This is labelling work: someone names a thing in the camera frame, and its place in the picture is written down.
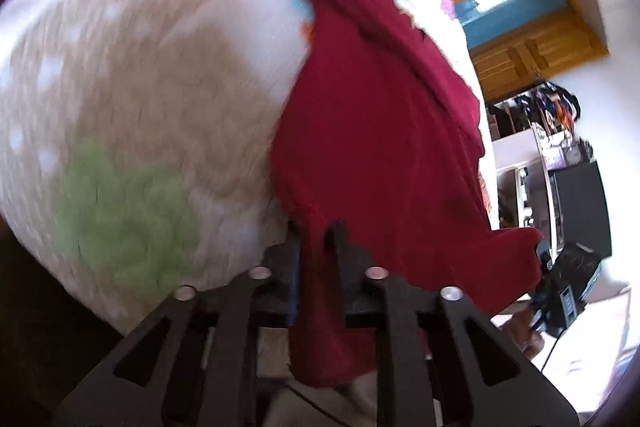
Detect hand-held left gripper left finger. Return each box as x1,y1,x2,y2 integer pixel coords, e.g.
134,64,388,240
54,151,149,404
52,227,303,427

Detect black television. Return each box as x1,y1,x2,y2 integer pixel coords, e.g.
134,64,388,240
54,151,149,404
547,161,613,260

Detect white heart-print quilt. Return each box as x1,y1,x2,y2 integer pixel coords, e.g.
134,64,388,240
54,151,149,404
0,0,501,338

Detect dark red garment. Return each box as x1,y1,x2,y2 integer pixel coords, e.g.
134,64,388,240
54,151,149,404
270,0,546,388

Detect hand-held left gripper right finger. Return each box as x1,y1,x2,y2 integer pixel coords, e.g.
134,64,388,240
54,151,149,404
325,221,581,427

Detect cluttered clothes rack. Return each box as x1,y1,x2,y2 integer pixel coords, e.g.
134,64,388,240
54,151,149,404
487,82,583,142

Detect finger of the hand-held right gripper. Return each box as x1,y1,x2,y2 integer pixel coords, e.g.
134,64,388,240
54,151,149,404
532,237,553,273

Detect person's right hand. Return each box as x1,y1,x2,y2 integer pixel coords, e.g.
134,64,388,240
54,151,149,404
500,309,546,358

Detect purple patterned box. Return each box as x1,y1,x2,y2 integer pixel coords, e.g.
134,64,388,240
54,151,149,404
542,142,583,170

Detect wooden door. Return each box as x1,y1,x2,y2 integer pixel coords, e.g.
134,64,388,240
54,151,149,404
467,0,608,102

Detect white shelf unit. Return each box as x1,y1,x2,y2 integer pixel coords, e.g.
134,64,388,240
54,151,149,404
492,127,561,233

